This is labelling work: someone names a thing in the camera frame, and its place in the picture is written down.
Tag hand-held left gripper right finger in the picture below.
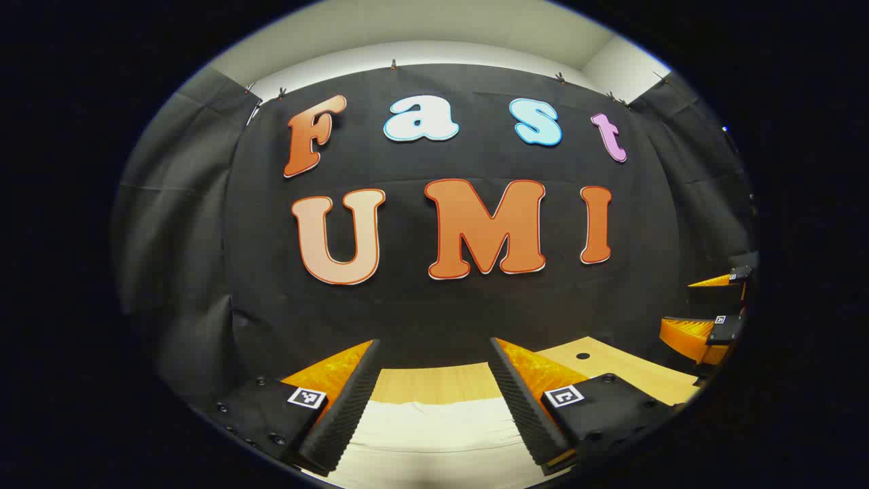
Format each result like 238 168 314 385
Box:
489 337 683 476

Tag white jeans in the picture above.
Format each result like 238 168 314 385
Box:
309 398 574 489

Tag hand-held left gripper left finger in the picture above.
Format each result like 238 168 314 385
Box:
204 338 382 476

